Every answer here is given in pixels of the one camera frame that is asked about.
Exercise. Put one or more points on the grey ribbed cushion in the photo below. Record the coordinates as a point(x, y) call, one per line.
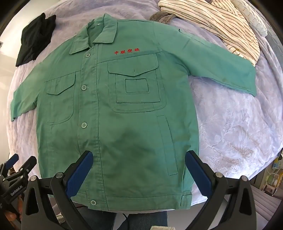
point(265, 203)

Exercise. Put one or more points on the cream striped garment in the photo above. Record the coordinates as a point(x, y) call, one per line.
point(221, 24)

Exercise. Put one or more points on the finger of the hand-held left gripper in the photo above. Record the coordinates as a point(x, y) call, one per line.
point(12, 161)
point(27, 164)

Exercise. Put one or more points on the brown knitted garment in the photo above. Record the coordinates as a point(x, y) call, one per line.
point(163, 17)

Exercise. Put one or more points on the white quilted pillow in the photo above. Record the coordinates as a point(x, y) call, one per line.
point(254, 20)

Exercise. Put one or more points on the lavender plush blanket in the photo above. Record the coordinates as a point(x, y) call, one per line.
point(232, 123)

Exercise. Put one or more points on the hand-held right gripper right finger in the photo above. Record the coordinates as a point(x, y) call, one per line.
point(197, 174)

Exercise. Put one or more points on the green work jacket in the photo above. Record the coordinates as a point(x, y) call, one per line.
point(132, 132)

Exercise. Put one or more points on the person's blue jeans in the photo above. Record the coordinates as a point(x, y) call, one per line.
point(143, 219)

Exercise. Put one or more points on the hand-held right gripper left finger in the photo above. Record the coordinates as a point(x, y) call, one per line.
point(80, 173)

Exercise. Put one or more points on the black cloth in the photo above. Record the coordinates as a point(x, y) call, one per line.
point(33, 37)

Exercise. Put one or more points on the colourful boxes clutter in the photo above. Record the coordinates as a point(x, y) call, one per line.
point(274, 174)

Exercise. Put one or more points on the person's left hand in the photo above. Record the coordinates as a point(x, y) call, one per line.
point(12, 215)

